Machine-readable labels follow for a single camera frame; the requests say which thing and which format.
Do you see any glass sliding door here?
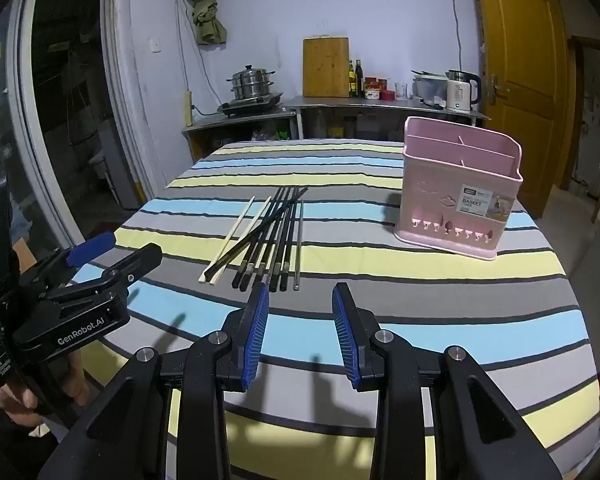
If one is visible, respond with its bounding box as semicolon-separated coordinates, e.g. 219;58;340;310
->
0;0;148;256

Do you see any wall cable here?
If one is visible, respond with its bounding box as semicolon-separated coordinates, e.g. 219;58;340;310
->
442;0;465;72

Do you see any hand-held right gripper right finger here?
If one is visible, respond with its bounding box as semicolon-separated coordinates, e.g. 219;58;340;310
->
331;282;563;480

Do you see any red lidded jar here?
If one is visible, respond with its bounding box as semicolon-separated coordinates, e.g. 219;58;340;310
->
364;76;388;100

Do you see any wooden cutting board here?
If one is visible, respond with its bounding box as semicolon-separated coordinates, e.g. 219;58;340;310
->
302;35;351;98

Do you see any person's left hand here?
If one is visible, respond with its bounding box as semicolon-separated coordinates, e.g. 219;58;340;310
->
0;352;90;426

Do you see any green hanging cloth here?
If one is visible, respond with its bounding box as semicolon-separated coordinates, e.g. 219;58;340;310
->
180;0;229;46

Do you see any metal kitchen counter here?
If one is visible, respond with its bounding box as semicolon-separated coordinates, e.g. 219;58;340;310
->
182;94;492;161

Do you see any metal door handle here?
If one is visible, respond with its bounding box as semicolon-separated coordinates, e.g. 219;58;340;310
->
487;75;511;106

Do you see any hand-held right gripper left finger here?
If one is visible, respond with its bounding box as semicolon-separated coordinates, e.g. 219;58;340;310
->
37;282;271;480

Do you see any silver metal chopstick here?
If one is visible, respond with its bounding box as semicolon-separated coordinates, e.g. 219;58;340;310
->
292;199;306;292

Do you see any stainless steel steamer pot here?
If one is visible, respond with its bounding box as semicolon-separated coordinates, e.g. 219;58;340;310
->
226;64;277;102

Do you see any striped tablecloth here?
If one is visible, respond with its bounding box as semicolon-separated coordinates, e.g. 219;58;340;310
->
45;139;600;480

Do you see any clear plastic container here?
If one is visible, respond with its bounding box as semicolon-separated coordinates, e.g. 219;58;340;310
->
411;72;451;103

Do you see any bundle of black chopsticks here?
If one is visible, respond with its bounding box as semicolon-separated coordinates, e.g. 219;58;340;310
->
231;186;311;295

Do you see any pink plastic utensil basket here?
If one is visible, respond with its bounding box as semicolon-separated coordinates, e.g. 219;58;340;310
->
392;116;524;262

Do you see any black induction cooker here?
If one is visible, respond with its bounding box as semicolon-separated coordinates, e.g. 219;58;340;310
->
216;91;285;118

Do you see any beige wooden chopstick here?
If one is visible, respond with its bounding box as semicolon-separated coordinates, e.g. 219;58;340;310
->
207;196;273;286
198;196;257;285

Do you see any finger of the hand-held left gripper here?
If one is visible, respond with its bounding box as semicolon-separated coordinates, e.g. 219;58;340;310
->
99;242;164;297
17;232;117;291

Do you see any yellow wooden door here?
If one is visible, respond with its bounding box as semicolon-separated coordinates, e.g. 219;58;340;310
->
472;0;572;206

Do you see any white rice cooker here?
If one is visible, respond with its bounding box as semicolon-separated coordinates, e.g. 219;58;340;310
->
446;70;482;113

